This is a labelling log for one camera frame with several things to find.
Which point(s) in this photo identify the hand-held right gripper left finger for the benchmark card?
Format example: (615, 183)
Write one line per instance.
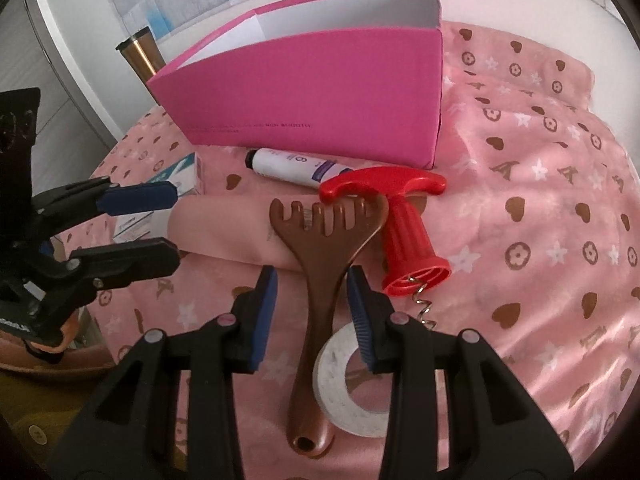
(265, 310)

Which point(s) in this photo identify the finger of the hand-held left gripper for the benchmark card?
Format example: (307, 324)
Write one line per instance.
(135, 199)
(135, 260)

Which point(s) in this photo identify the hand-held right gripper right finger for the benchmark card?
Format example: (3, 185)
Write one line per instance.
(357, 310)

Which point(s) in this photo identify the brown hand-shaped plastic comb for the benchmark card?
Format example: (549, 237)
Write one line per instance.
(320, 280)

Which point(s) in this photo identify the white teal medicine box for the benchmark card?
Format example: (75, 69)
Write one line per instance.
(187, 172)

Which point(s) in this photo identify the white tape roll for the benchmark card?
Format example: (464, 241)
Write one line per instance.
(332, 390)

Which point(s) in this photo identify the red plastic corkscrew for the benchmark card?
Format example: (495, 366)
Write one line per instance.
(407, 240)

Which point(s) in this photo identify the white cream tube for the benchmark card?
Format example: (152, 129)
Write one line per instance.
(287, 166)

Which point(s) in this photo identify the pink cardboard box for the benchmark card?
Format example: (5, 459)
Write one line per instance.
(310, 95)

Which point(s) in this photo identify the pink flat packet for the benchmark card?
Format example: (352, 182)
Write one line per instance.
(220, 230)

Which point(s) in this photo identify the grey door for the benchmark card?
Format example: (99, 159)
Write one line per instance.
(40, 80)

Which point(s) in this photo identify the copper metal tumbler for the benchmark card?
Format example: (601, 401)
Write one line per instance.
(144, 52)

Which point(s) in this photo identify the pink printed blanket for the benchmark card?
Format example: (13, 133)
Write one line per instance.
(525, 185)

